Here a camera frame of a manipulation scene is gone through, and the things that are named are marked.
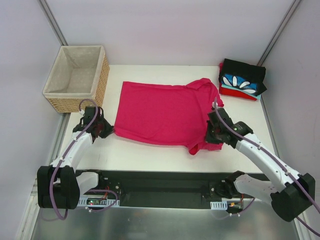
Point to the white cable duct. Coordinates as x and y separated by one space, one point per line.
219 205
97 202

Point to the woven wicker basket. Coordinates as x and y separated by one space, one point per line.
78 73

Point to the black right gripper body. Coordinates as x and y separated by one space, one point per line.
213 131

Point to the right aluminium corner post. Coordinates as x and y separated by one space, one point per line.
279 30

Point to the magenta folded t-shirt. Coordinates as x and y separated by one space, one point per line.
221 65

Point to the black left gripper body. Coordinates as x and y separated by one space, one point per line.
102 127

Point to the right white cable duct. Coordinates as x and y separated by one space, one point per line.
219 205

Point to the aluminium corner post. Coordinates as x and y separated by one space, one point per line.
53 22
279 30

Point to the magenta pink t-shirt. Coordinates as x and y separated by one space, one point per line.
167 115

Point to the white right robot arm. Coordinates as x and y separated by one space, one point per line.
288 192

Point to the black folded printed t-shirt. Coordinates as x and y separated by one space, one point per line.
243 76

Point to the red folded t-shirt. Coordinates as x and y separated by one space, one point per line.
235 93

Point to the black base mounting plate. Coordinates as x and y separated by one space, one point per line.
160 189

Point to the light teal folded t-shirt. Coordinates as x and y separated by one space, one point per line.
246 91

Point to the left aluminium corner post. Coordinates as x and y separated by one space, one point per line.
53 22

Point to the left white cable duct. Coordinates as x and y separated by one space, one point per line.
97 202

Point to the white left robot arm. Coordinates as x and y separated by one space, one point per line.
58 181

